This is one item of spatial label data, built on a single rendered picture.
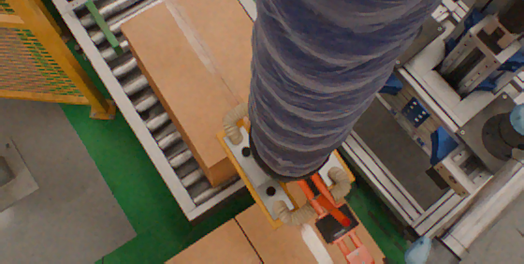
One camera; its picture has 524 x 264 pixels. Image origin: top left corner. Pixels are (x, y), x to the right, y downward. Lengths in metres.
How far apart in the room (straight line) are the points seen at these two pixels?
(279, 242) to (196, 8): 0.92
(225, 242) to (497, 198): 1.20
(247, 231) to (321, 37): 1.67
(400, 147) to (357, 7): 2.21
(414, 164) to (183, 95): 1.23
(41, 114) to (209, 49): 1.29
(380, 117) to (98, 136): 1.36
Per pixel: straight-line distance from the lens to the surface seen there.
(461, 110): 2.12
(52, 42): 2.24
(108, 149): 3.00
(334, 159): 1.82
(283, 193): 1.78
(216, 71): 2.03
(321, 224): 1.65
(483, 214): 1.39
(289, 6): 0.69
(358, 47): 0.72
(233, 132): 1.77
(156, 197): 2.91
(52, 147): 3.07
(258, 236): 2.32
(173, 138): 2.39
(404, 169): 2.79
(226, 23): 2.10
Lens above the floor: 2.85
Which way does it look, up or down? 74 degrees down
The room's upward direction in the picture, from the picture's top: 6 degrees clockwise
